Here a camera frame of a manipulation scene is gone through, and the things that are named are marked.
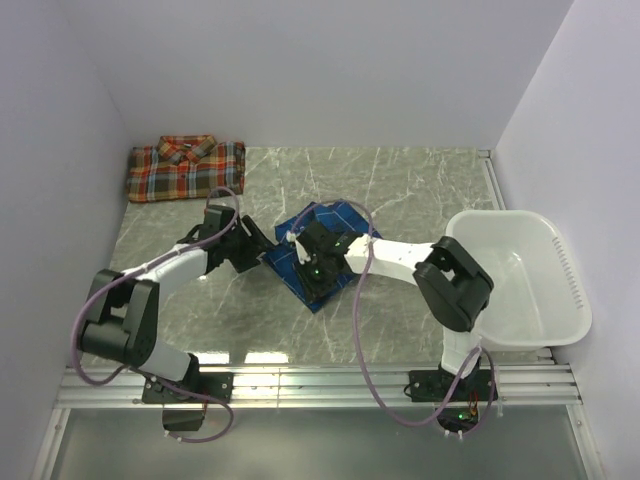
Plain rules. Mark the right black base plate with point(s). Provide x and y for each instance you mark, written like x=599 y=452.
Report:
x=433 y=386

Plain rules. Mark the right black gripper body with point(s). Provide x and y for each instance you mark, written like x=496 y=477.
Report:
x=318 y=279

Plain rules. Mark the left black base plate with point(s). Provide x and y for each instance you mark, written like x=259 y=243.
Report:
x=218 y=385

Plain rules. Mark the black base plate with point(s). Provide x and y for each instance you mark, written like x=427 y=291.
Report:
x=433 y=386
x=218 y=385

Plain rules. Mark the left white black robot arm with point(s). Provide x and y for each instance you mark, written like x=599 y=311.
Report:
x=119 y=321

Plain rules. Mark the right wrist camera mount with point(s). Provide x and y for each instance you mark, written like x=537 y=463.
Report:
x=294 y=238

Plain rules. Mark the white plastic basin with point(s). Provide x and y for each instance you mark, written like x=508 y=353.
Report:
x=538 y=298

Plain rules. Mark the blue plaid long sleeve shirt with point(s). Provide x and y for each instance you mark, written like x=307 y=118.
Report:
x=339 y=216

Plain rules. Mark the orange plaid shirt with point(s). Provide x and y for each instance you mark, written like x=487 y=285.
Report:
x=185 y=167

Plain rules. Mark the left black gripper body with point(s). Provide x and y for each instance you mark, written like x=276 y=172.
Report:
x=233 y=242

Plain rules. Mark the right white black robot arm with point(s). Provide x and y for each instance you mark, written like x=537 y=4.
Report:
x=454 y=286

